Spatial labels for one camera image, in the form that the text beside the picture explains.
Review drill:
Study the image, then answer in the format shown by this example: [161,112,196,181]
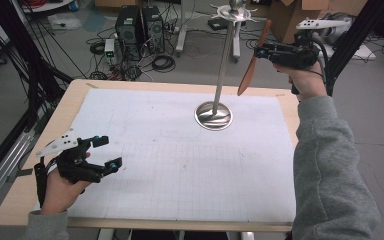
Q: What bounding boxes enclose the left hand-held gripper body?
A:
[35,128,106,184]

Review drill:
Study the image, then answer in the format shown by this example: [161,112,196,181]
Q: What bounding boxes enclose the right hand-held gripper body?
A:
[271,18,348,70]

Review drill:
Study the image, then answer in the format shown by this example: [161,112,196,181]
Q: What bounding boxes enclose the wooden rice spatula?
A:
[237,19,273,97]

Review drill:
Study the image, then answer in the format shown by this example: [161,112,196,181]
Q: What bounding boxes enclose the metal utensil stand with hooks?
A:
[194,0,258,132]

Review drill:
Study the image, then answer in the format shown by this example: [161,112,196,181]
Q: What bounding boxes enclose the person's right hand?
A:
[273,61,328,101]

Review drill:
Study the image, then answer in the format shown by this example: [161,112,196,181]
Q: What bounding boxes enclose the person's left hand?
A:
[39,169,92,216]

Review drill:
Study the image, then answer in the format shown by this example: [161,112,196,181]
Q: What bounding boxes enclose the white stand leg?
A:
[175,0,188,56]
[231,22,242,63]

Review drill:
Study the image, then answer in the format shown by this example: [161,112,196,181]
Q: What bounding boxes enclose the large open cardboard box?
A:
[267,0,332,46]

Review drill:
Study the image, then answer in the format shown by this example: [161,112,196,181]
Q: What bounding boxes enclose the grey bag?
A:
[316,12,357,46]

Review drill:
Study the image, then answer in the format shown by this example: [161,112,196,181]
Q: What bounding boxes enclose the white grid paper mat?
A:
[67,88,298,224]

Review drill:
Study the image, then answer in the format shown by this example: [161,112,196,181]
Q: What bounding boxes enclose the flat black device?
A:
[207,17,247,32]

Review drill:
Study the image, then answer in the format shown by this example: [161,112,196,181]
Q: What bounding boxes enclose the white flat board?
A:
[319,41,378,62]

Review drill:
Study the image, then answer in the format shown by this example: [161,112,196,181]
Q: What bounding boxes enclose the small white power box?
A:
[104,38,116,65]

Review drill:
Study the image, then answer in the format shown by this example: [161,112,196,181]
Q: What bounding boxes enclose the black computer tower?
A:
[114,5,144,62]
[142,5,166,55]

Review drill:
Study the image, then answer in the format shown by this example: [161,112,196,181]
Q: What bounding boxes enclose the white round table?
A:
[21,0,75,14]

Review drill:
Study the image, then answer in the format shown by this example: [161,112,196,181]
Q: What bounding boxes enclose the thin coiled black cable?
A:
[245,38,263,51]

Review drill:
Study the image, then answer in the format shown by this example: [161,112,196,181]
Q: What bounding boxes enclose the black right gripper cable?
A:
[309,34,330,81]

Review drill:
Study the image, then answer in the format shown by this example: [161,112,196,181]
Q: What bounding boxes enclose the black left gripper strap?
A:
[33,156,48,208]

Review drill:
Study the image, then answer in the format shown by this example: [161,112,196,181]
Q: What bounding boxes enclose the aluminium rail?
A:
[0,128,38,219]

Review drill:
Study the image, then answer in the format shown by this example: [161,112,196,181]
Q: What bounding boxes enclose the black frame struts with cables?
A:
[0,0,76,133]

